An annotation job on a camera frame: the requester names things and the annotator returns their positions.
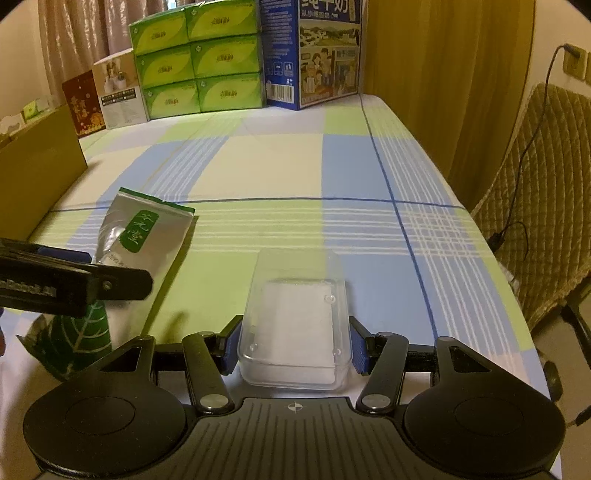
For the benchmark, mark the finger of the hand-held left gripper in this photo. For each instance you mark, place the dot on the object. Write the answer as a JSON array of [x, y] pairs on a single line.
[[64, 255], [124, 282]]

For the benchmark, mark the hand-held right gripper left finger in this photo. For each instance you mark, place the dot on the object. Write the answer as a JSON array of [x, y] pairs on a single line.
[[229, 351]]

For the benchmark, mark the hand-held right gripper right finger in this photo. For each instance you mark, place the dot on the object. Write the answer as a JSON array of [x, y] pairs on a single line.
[[359, 351]]

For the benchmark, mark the silver green leaf pouch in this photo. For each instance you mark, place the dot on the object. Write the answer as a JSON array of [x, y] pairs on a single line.
[[147, 226]]

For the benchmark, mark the clear plastic box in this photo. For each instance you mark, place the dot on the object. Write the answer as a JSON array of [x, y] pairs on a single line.
[[293, 323]]

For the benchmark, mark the brown cardboard box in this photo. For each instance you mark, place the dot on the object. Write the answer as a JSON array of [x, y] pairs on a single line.
[[37, 184]]

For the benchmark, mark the plaid cloth covered desktop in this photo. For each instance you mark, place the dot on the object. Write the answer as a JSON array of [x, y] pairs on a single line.
[[286, 175]]

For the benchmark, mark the white scalloped paper box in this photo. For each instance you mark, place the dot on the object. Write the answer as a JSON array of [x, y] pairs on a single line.
[[11, 129]]

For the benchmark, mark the green tissue pack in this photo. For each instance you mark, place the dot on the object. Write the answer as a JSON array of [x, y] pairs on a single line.
[[36, 110]]

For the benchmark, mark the dark red box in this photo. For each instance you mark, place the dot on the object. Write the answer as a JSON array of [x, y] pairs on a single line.
[[83, 106]]

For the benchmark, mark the white photo printed box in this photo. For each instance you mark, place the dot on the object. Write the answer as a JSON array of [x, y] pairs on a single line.
[[122, 97]]

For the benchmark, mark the pink curtain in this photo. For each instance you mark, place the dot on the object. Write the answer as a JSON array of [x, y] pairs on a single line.
[[78, 37]]

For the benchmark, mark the stack of green tissue boxes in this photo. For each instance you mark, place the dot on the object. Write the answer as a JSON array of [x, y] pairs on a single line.
[[198, 60]]

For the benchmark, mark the chair with quilted cover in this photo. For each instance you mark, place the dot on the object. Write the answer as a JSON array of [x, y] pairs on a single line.
[[549, 207]]

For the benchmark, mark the yellow curtain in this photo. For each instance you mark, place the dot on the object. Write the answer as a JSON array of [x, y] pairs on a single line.
[[438, 92]]

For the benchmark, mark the blue milk carton box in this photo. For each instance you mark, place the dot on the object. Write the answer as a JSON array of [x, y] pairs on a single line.
[[318, 60]]

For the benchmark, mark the white wall socket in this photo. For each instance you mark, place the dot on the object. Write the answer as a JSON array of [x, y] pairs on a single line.
[[579, 64]]

